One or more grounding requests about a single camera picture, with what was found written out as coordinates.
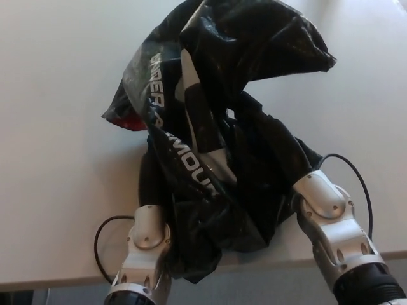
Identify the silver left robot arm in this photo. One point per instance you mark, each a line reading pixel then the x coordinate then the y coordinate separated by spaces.
pixel 144 235

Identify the white desk leg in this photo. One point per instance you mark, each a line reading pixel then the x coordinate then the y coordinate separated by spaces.
pixel 48 294

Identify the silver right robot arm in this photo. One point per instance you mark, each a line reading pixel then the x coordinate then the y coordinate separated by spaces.
pixel 337 222

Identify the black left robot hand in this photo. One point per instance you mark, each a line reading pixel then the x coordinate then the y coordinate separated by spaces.
pixel 154 187

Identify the black Under Armour plastic bag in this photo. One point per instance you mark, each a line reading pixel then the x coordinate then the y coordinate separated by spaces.
pixel 203 95

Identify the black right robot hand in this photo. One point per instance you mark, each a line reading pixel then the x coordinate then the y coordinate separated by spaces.
pixel 303 159

